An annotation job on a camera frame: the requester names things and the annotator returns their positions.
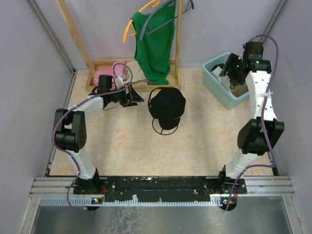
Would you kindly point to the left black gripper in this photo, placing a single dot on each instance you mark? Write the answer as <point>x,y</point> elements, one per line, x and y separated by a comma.
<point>134,96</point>

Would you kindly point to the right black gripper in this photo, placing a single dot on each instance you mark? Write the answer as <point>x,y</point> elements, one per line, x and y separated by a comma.
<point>232,60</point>

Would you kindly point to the khaki cap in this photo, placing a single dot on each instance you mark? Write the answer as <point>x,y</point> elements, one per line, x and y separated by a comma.
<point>238,90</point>

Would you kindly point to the black cap gold logo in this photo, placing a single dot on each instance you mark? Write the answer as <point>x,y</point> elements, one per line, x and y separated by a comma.
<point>168,107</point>

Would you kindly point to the wooden clothes rack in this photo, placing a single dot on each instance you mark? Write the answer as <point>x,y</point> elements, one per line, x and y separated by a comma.
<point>174,77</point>

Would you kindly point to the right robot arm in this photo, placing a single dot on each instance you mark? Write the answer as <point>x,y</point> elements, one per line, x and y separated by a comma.
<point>260,134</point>

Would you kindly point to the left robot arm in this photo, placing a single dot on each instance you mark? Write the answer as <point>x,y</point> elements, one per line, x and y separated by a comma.
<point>70,133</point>

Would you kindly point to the black cap in bin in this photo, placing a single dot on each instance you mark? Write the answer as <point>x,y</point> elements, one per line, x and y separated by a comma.
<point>221,66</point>

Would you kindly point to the white cap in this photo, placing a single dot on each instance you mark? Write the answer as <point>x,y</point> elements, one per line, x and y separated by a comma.
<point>224,81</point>

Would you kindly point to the beige folded cloth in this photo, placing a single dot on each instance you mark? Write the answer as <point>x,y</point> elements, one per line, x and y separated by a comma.
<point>138,75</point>

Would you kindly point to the light blue plastic bin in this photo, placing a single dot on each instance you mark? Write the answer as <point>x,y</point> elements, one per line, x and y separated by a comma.
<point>224,96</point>

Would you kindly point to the pink folded cloth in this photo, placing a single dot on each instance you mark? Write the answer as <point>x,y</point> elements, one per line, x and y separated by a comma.
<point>118,69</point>

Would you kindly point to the green tank top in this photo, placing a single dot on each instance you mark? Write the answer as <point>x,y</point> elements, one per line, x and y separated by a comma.
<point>154,50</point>

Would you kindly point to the yellow clothes hanger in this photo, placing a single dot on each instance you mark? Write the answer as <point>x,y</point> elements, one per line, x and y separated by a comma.
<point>129,30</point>

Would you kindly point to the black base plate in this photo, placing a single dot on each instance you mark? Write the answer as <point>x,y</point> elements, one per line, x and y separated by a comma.
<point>164,188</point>

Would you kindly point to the aluminium rail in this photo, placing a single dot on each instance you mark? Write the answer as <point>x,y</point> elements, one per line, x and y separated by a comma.
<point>58,191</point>

